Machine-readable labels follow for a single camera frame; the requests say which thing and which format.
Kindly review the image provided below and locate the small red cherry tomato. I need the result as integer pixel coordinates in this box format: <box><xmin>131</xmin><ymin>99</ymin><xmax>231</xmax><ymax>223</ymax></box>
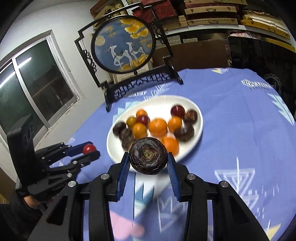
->
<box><xmin>82</xmin><ymin>144</ymin><xmax>97</xmax><ymax>155</ymax></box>

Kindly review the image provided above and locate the large orange front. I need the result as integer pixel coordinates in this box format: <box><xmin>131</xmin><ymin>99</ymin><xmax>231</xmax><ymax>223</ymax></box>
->
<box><xmin>161</xmin><ymin>137</ymin><xmax>179</xmax><ymax>156</ymax></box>

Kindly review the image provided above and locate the large orange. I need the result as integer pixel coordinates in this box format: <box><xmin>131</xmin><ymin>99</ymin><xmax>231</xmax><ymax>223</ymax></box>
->
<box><xmin>161</xmin><ymin>137</ymin><xmax>179</xmax><ymax>156</ymax></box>
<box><xmin>148</xmin><ymin>118</ymin><xmax>168</xmax><ymax>137</ymax></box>

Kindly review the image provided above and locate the dark mangosteen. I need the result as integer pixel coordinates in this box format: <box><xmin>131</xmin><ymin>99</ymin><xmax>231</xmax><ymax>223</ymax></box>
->
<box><xmin>112</xmin><ymin>121</ymin><xmax>126</xmax><ymax>136</ymax></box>
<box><xmin>183</xmin><ymin>109</ymin><xmax>198</xmax><ymax>125</ymax></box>
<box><xmin>129</xmin><ymin>137</ymin><xmax>168</xmax><ymax>175</ymax></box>
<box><xmin>174</xmin><ymin>125</ymin><xmax>195</xmax><ymax>142</ymax></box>
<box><xmin>119</xmin><ymin>128</ymin><xmax>135</xmax><ymax>151</ymax></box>

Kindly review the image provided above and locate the small orange top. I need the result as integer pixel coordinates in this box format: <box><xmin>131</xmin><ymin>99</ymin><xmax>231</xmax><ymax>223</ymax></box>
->
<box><xmin>168</xmin><ymin>115</ymin><xmax>182</xmax><ymax>133</ymax></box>

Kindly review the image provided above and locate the small orange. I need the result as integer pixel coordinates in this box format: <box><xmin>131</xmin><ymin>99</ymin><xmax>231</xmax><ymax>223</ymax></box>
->
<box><xmin>168</xmin><ymin>115</ymin><xmax>182</xmax><ymax>133</ymax></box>
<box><xmin>136</xmin><ymin>109</ymin><xmax>148</xmax><ymax>118</ymax></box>

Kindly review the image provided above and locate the small orange kumquat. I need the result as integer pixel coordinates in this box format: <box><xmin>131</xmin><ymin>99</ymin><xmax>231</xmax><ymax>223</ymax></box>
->
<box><xmin>132</xmin><ymin>123</ymin><xmax>147</xmax><ymax>140</ymax></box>

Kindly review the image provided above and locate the small yellow orange fruit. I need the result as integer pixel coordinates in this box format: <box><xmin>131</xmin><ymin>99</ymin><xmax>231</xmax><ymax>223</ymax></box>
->
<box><xmin>126</xmin><ymin>116</ymin><xmax>137</xmax><ymax>130</ymax></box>

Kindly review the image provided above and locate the dark red plum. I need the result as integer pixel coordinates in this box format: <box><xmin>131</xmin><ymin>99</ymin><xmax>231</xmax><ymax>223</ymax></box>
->
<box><xmin>137</xmin><ymin>115</ymin><xmax>150</xmax><ymax>127</ymax></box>
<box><xmin>171</xmin><ymin>105</ymin><xmax>186</xmax><ymax>118</ymax></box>

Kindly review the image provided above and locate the dark mangosteen front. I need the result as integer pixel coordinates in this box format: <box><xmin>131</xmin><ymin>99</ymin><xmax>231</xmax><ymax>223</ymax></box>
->
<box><xmin>112</xmin><ymin>121</ymin><xmax>126</xmax><ymax>136</ymax></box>

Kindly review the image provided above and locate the person's left hand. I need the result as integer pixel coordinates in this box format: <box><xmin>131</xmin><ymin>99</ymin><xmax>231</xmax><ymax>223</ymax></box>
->
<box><xmin>23</xmin><ymin>196</ymin><xmax>49</xmax><ymax>209</ymax></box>

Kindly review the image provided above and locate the white round plate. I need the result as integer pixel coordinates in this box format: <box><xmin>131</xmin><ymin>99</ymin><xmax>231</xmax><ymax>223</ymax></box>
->
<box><xmin>106</xmin><ymin>95</ymin><xmax>203</xmax><ymax>175</ymax></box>

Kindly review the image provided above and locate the blue patterned tablecloth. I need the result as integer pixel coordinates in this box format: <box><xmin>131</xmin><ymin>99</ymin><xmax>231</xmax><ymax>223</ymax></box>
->
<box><xmin>45</xmin><ymin>68</ymin><xmax>295</xmax><ymax>240</ymax></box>

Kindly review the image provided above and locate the round embroidered deer screen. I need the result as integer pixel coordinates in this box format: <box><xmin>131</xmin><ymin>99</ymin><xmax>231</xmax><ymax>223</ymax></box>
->
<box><xmin>74</xmin><ymin>1</ymin><xmax>184</xmax><ymax>111</ymax></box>

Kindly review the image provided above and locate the black cabinet behind table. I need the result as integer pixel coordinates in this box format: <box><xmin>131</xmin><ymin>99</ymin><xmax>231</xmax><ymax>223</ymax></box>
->
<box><xmin>228</xmin><ymin>36</ymin><xmax>295</xmax><ymax>95</ymax></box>

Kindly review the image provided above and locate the white metal storage shelf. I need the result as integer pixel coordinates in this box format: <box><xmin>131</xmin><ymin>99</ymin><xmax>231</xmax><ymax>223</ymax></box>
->
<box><xmin>90</xmin><ymin>1</ymin><xmax>291</xmax><ymax>43</ymax></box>

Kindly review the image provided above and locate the window with white frame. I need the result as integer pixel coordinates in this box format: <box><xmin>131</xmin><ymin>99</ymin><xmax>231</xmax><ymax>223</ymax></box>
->
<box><xmin>1</xmin><ymin>30</ymin><xmax>81</xmax><ymax>144</ymax></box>

